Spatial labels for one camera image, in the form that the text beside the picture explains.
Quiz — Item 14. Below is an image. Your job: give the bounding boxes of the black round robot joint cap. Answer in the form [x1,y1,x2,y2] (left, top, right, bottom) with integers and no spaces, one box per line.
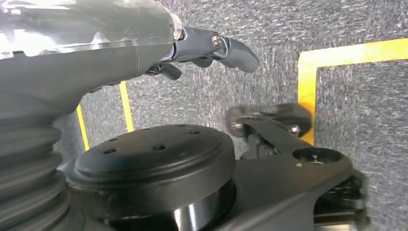
[64,123,237,231]

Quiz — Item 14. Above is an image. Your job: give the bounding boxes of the yellow floor tape square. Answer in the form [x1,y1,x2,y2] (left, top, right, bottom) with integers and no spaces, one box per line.
[297,38,408,146]

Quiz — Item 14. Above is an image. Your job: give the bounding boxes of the black robot joint bracket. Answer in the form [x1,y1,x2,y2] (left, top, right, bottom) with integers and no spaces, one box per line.
[217,103,370,231]

